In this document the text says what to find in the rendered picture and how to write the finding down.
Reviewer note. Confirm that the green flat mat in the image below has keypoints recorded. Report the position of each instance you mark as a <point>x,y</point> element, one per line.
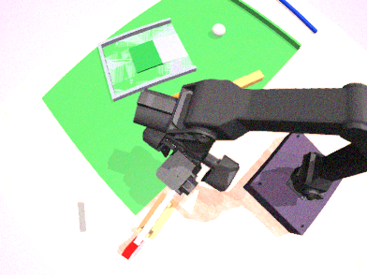
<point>103,130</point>

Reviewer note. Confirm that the white ball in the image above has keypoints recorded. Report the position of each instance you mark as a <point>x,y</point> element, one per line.
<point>219,29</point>

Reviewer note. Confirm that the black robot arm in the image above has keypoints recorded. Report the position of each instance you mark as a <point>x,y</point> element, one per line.
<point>210,110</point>

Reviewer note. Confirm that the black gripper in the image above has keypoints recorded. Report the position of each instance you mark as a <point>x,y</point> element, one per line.
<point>221,172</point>

